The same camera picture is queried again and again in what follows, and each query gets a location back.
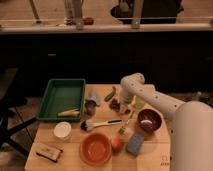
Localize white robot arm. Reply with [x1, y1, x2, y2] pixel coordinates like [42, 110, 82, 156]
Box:
[119, 73, 213, 171]

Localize white paper cup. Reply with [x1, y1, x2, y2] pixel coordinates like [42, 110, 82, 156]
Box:
[53, 122, 72, 140]

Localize green plastic spoon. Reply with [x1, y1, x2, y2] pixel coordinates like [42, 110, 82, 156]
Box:
[118, 96, 145, 135]

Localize green pepper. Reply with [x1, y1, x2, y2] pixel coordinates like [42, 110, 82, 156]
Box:
[104, 86, 116, 102]

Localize dark maroon bowl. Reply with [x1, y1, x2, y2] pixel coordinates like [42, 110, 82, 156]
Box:
[137, 109, 162, 133]

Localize metal can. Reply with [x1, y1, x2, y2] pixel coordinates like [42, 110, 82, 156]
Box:
[85, 100, 96, 116]

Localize blue sponge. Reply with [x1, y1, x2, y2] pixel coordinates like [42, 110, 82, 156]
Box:
[126, 133, 144, 156]

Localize small orange fruit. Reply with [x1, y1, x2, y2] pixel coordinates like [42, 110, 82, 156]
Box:
[111, 137, 124, 152]

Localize yellow corn cob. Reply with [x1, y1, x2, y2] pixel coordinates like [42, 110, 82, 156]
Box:
[57, 109, 80, 117]

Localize orange bowl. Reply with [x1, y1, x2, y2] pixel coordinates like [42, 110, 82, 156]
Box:
[79, 133, 112, 166]

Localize green plastic tray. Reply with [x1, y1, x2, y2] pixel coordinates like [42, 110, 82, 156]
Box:
[37, 79, 86, 122]

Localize red object on counter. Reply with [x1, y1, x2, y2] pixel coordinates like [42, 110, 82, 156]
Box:
[83, 17, 94, 25]

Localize wooden block eraser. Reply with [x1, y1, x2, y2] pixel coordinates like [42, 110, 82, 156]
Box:
[36, 144, 63, 162]

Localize black office chair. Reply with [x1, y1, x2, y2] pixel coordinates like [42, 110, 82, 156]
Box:
[0, 71, 36, 156]

